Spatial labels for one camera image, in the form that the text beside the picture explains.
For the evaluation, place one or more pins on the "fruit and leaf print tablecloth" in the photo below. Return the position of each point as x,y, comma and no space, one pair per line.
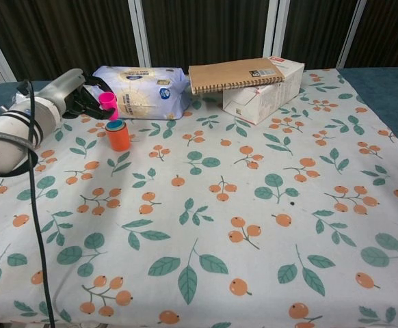
219,212

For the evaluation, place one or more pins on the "brown spiral notebook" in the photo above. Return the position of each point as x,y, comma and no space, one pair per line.
229,73

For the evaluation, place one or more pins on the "dark folding screen panel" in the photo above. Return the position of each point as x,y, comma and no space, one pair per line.
206,30
315,30
65,34
390,30

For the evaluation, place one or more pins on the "pink plastic cup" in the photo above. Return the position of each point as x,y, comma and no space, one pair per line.
108,100

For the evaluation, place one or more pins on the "orange plastic cup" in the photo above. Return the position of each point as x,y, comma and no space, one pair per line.
118,140

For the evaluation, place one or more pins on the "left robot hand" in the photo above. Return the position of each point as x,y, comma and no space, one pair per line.
62,90

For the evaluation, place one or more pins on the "white cardboard box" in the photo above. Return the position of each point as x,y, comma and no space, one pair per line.
271,99

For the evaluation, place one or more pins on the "lavender white flour bag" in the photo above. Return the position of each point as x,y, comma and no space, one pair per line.
144,92

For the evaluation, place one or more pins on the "yellow plastic cup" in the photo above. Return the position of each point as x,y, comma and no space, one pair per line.
110,128

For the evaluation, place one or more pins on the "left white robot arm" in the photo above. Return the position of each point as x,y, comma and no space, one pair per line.
7,136

